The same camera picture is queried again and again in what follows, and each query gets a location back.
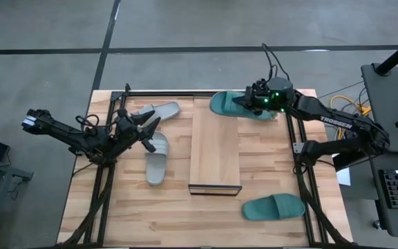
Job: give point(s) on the green rubber slide sandal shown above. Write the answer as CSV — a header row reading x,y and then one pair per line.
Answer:
x,y
273,207
225,105

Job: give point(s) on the black monitor pole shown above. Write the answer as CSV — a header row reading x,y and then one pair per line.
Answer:
x,y
397,55

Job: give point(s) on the grey desk with pole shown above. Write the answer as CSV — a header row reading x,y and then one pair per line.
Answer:
x,y
389,103

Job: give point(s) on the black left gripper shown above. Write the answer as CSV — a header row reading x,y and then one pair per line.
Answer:
x,y
126,133

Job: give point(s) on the grey metal bracket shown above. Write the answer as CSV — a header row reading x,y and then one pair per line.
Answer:
x,y
298,147

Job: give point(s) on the black desk caster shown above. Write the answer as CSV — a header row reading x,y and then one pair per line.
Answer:
x,y
377,224

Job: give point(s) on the white paper sheet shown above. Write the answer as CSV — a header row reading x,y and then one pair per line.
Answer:
x,y
343,176

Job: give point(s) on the black-framed wooden shelf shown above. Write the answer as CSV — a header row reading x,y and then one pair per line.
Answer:
x,y
214,148

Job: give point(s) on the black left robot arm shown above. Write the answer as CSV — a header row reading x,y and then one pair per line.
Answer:
x,y
64,135

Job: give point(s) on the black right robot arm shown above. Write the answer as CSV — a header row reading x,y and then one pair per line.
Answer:
x,y
340,124

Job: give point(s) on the grey rubber slide sandal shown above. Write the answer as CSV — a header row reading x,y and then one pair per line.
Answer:
x,y
157,166
166,110

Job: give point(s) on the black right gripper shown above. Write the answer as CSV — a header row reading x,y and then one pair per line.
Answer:
x,y
271,97

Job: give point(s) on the grey keyboard desk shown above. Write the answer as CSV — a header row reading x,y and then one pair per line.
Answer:
x,y
392,221

